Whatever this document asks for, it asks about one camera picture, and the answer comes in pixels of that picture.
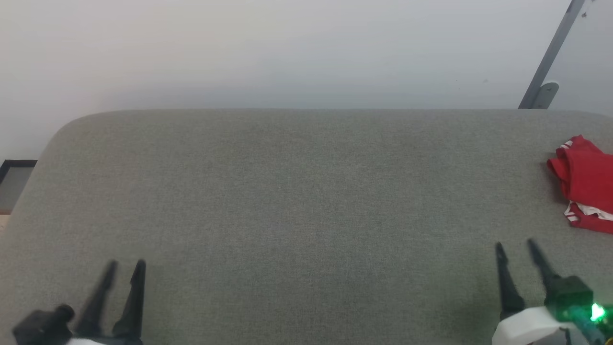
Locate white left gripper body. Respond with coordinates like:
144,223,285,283
66,335,145,345

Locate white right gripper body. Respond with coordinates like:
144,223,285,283
492,306,576,345

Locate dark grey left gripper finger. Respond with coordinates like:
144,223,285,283
76,260,119,336
114,259,148,340

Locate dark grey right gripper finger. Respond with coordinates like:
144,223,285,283
527,238,562,299
494,241,526,321

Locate red and white garment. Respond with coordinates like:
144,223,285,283
546,135,613,235

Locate black framed panel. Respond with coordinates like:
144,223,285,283
0,159,38,214

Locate grey metal bar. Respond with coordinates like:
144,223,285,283
518,0,586,110

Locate grey metal bracket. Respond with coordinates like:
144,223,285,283
532,82,560,110

